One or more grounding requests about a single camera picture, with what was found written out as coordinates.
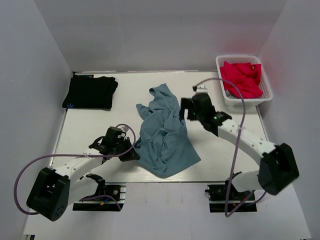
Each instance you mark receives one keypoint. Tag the teal blue t-shirt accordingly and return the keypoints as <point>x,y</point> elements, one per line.
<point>163,145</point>

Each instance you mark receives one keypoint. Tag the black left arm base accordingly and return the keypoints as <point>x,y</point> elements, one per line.
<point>110,199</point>

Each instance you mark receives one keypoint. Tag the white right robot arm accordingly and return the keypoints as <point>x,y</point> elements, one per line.
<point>277,163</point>

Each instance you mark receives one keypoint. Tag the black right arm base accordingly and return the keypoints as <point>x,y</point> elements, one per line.
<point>217,196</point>

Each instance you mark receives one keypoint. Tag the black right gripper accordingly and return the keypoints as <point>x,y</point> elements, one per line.
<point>186,103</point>

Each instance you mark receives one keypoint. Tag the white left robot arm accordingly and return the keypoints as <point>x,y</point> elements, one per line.
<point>55,189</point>

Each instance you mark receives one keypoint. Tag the folded black t-shirt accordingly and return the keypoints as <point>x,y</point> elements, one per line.
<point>88,92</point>

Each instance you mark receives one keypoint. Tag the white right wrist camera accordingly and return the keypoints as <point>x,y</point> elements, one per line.
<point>201,88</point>

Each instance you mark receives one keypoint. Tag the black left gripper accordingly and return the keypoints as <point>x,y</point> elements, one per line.
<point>131,155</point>

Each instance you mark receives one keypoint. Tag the crumpled red t-shirt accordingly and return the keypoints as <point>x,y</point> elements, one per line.
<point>245,76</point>

